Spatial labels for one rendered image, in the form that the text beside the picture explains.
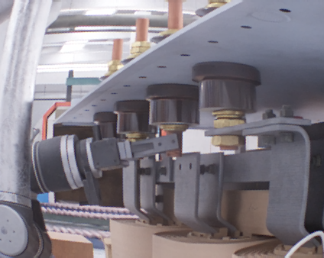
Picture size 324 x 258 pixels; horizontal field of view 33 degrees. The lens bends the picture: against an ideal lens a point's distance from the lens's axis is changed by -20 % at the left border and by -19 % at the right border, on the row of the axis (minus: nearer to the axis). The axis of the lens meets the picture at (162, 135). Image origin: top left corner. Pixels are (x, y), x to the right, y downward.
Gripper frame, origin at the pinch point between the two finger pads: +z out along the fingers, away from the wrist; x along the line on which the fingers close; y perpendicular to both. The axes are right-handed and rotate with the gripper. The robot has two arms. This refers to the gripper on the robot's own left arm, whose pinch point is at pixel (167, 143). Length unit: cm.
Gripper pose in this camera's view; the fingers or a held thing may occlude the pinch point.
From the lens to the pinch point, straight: 121.2
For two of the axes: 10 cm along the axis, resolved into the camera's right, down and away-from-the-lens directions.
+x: 0.7, 0.6, 10.0
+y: -1.9, -9.8, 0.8
